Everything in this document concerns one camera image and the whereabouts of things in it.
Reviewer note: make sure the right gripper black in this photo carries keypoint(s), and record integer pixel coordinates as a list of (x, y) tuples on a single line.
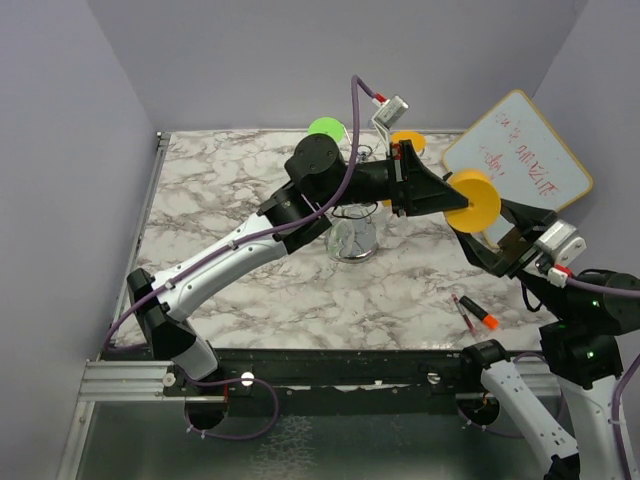
[(519, 242)]

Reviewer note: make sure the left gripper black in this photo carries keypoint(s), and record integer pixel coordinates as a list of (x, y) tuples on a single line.
[(416, 188)]

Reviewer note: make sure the orange plastic goblet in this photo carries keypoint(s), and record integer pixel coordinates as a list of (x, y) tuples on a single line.
[(404, 167), (484, 202)]

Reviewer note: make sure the green plastic wine glass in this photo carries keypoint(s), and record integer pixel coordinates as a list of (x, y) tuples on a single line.
[(328, 126)]

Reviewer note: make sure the clear wine glass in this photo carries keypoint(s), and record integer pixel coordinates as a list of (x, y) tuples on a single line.
[(395, 230)]

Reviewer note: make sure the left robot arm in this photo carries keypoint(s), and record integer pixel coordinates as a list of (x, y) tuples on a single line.
[(291, 218)]

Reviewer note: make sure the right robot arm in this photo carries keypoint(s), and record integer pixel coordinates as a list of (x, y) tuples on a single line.
[(592, 309)]

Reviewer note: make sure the chrome wine glass rack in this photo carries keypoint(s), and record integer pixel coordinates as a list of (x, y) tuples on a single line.
[(353, 236)]

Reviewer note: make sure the black orange highlighter marker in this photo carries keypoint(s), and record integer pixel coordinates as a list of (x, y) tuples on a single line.
[(479, 312)]

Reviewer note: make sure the red pen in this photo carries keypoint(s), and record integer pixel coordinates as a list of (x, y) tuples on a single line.
[(464, 315)]

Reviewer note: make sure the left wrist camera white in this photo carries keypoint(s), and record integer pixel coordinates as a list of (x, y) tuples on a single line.
[(389, 111)]

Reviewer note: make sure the small whiteboard yellow frame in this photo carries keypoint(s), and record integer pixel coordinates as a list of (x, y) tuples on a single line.
[(525, 159)]

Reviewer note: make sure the black front rail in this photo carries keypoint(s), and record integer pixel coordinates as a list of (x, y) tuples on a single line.
[(255, 382)]

